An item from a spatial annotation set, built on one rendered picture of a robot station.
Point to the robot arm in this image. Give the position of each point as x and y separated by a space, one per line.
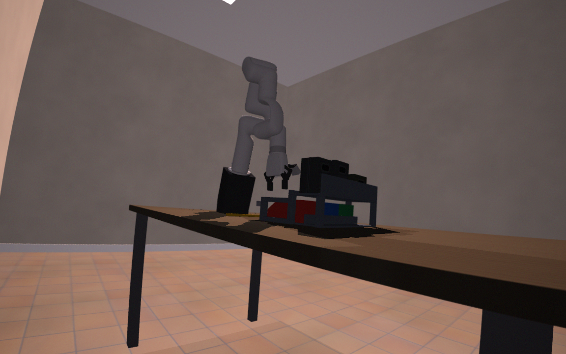
262 91

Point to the blue bin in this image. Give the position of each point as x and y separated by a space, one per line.
331 209

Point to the dark grey metal shelf rack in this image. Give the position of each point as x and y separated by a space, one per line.
331 187

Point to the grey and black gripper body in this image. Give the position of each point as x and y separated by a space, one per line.
275 164

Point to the olive green case with orange latches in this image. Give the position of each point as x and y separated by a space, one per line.
357 178

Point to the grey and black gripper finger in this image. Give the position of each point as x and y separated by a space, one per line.
286 177
269 182

